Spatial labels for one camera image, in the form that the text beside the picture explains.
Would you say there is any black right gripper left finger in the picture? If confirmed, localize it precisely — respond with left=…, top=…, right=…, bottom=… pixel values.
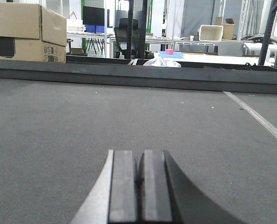
left=71, top=150, right=138, bottom=224

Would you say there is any black shelf post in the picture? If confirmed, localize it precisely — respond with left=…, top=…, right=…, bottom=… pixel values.
left=258, top=0, right=277, bottom=66

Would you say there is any white plastic basket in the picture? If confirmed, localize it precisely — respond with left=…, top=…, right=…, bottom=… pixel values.
left=66, top=19, right=85, bottom=33

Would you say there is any white zipper strip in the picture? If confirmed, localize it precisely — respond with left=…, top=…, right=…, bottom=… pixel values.
left=223, top=91, right=277, bottom=140

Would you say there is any white plastic tub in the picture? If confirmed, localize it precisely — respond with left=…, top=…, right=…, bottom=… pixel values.
left=198, top=25, right=223, bottom=42

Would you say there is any small cardboard box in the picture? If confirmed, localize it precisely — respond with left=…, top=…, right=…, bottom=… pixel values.
left=215, top=17, right=235, bottom=40

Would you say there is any grey chair back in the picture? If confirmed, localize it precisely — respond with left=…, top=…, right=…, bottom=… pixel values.
left=218, top=41, right=244, bottom=56

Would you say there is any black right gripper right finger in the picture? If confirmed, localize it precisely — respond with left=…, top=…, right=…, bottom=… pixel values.
left=139, top=150, right=243, bottom=224

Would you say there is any pink box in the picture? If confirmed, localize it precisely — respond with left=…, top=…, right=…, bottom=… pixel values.
left=165, top=49, right=174, bottom=55

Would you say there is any black office chair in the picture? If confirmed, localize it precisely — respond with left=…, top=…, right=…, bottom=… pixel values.
left=114, top=18, right=143, bottom=58

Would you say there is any blue tray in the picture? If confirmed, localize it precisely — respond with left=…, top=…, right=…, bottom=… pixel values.
left=158, top=51, right=184, bottom=59

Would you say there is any crumpled plastic bag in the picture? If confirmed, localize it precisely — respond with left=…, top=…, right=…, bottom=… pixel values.
left=143, top=57, right=182, bottom=68

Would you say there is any large cardboard box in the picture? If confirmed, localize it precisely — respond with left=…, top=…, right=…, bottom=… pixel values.
left=0, top=2, right=67, bottom=63

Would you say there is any black monitor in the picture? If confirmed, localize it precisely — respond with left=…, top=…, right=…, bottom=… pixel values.
left=82, top=6, right=105, bottom=26

